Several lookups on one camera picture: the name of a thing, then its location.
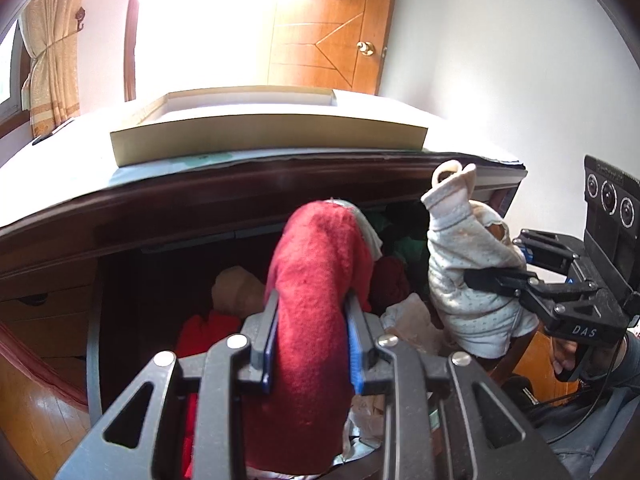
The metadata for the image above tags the white and black cloth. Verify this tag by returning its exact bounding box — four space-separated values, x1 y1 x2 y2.
342 395 388 461

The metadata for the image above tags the grey puffer jacket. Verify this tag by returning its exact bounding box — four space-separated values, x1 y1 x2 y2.
500 375 640 480

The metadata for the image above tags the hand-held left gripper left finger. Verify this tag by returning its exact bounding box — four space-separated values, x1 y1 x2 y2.
54 291 281 480

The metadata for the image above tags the wooden door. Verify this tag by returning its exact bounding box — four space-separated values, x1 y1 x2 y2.
267 0 401 96

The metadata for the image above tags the person's right hand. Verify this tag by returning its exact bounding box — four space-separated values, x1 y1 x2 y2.
551 337 581 376

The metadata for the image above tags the person's right forearm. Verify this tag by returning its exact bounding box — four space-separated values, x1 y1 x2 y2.
582 332 640 391

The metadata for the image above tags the table with green-patterned cloth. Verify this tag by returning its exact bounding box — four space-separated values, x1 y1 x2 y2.
0 87 526 226

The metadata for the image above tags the window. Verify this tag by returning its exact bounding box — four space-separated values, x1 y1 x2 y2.
0 17 26 126

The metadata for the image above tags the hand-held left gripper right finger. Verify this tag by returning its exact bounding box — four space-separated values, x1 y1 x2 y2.
344 294 572 480

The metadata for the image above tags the white cardboard box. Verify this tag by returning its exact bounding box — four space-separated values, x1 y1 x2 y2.
110 87 429 167

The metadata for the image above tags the beige curtain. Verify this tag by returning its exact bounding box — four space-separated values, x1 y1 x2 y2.
20 0 96 138

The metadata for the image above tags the black braided cable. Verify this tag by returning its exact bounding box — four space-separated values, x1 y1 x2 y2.
542 345 626 448

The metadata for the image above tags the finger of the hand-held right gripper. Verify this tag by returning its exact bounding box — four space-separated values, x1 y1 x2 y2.
515 229 587 282
464 269 592 322

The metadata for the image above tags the wooden door frame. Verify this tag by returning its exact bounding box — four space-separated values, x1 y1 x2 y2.
124 0 146 103

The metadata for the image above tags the white dotted underwear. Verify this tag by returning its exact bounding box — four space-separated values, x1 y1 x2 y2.
421 159 541 359

